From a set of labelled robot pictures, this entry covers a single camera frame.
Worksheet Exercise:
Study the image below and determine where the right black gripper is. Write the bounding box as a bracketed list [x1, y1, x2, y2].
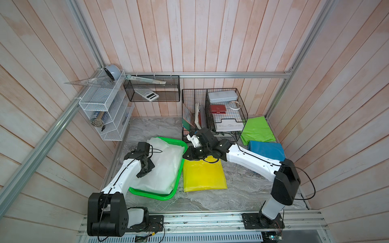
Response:
[181, 146, 212, 161]

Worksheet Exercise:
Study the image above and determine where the white translucent raincoat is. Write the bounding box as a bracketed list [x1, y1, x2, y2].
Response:
[129, 137, 185, 195]

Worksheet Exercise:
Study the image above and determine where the green plastic basket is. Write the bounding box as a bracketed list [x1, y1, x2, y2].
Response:
[128, 136, 189, 201]

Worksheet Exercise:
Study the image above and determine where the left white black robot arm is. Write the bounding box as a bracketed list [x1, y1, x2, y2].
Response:
[87, 142, 162, 242]

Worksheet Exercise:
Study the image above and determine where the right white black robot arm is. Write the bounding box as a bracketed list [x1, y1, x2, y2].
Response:
[183, 129, 301, 230]

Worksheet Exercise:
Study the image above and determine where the yellow folded raincoat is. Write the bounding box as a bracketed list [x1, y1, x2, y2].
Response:
[183, 156, 228, 192]

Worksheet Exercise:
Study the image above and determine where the light green folded raincoat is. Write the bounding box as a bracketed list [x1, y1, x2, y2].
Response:
[241, 116, 277, 146]

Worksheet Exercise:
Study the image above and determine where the blue folded raincoat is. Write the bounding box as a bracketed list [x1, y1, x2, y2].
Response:
[248, 141, 286, 161]

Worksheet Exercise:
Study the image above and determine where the red wallet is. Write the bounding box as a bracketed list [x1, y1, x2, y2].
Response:
[210, 104, 227, 114]

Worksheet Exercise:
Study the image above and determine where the white tape roll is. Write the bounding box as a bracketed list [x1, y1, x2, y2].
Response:
[229, 100, 242, 111]

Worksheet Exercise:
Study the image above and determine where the grey pencil case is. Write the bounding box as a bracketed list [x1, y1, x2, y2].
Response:
[208, 90, 238, 103]

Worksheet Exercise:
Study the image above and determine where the rolled silver bundle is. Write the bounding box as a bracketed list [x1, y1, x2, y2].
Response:
[90, 111, 106, 128]

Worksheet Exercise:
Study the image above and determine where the white calculator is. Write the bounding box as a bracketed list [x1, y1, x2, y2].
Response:
[134, 89, 159, 102]

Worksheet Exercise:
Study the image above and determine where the clear triangle ruler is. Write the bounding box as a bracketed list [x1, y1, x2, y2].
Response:
[65, 76, 116, 89]

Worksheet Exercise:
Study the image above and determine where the black wire tray stack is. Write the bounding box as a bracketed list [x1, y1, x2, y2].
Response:
[205, 88, 248, 141]

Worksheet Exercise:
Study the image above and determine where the black wire file organizer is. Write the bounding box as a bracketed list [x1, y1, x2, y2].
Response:
[181, 89, 207, 143]

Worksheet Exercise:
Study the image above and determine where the white wire wall shelf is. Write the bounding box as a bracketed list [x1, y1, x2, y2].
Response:
[79, 70, 134, 141]

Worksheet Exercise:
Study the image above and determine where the black mesh wall basket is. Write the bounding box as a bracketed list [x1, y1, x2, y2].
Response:
[123, 75, 180, 102]

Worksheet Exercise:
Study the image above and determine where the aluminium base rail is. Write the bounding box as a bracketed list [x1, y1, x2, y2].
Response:
[76, 210, 335, 243]

